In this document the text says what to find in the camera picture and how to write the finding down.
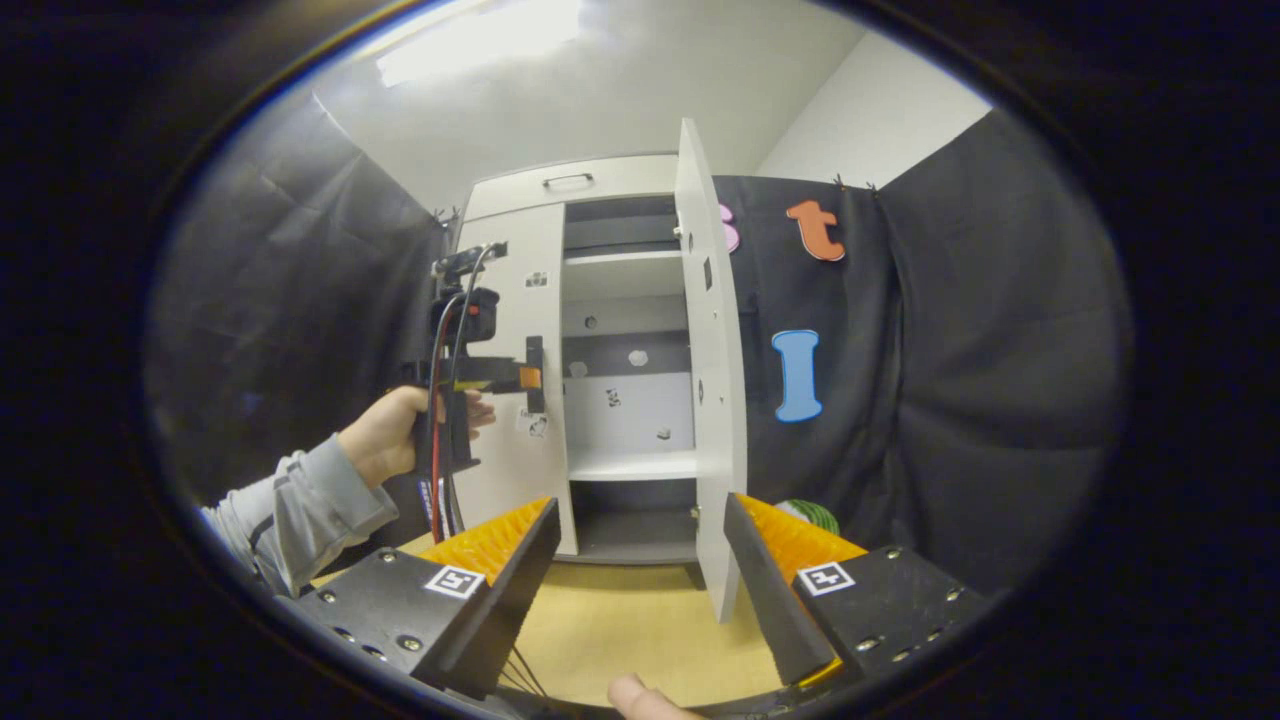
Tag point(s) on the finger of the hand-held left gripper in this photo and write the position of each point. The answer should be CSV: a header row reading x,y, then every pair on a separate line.
x,y
528,379

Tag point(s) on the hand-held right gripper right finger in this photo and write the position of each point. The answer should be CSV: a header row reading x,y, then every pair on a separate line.
x,y
775,600

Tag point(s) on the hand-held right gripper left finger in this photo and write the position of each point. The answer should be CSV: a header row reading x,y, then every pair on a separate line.
x,y
500,610

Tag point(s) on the beige cabinet door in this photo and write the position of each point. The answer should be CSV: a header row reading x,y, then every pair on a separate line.
x,y
520,300
712,400

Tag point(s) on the beige double-door shoe cabinet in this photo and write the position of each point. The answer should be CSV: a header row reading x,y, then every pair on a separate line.
x,y
625,410

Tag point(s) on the beige cabinet drawer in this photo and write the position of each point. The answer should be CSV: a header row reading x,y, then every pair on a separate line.
x,y
600,180

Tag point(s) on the watermelon slice toy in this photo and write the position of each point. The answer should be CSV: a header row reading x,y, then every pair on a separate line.
x,y
815,515

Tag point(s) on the blue book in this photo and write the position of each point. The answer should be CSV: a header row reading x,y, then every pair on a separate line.
x,y
426,500

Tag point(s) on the black backdrop cloth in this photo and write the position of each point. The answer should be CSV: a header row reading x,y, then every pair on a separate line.
x,y
950,350

